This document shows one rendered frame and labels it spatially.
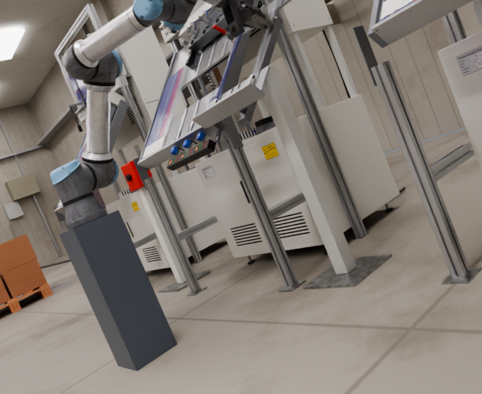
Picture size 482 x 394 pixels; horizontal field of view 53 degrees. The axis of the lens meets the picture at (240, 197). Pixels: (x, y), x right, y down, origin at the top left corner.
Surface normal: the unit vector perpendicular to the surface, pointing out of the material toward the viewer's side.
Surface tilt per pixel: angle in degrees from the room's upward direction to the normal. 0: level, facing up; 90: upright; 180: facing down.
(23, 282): 90
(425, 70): 90
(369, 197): 90
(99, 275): 90
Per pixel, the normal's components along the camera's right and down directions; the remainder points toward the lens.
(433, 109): -0.72, 0.35
